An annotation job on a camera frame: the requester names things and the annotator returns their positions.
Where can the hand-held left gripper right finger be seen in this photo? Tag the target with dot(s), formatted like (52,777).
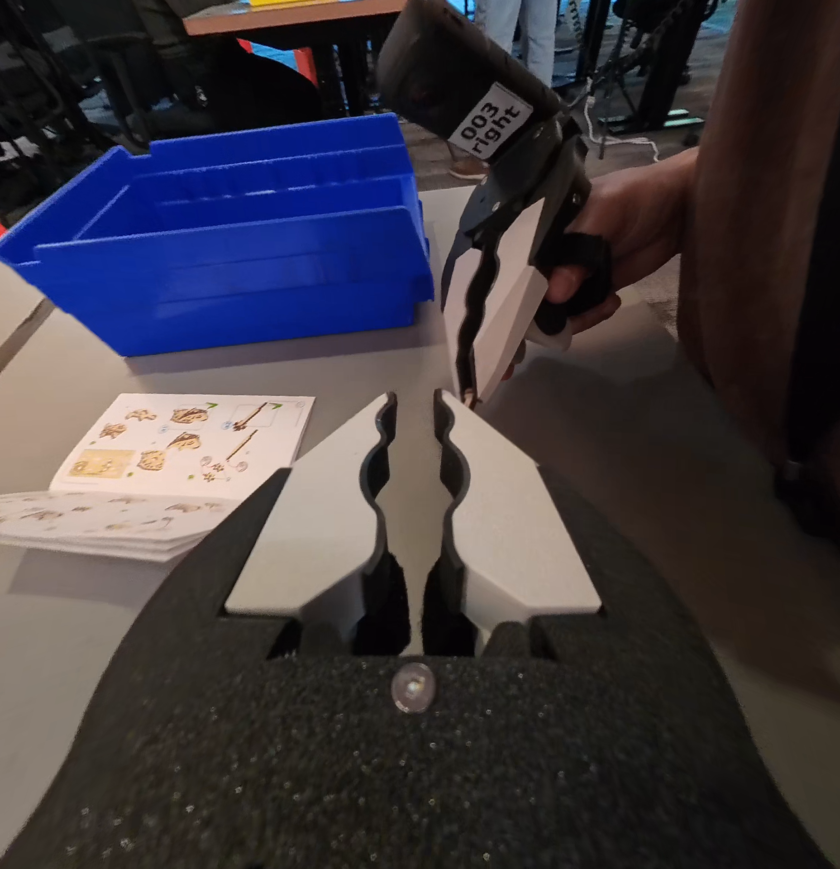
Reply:
(515,543)

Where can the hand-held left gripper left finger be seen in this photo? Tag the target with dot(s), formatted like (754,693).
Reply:
(311,543)

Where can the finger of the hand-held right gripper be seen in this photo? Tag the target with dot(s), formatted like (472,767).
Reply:
(452,332)
(508,305)

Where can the small wooden peg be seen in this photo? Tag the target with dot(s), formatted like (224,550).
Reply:
(469,399)

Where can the person's right hand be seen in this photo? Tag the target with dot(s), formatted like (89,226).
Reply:
(637,210)

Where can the illustrated instruction booklet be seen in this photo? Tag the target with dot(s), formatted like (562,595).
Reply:
(189,441)

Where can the wooden table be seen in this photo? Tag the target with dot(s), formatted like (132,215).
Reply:
(291,17)

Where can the black equipment stand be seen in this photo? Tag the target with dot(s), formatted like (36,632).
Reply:
(657,68)

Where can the blue plastic bin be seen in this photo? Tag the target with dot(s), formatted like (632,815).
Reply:
(223,271)

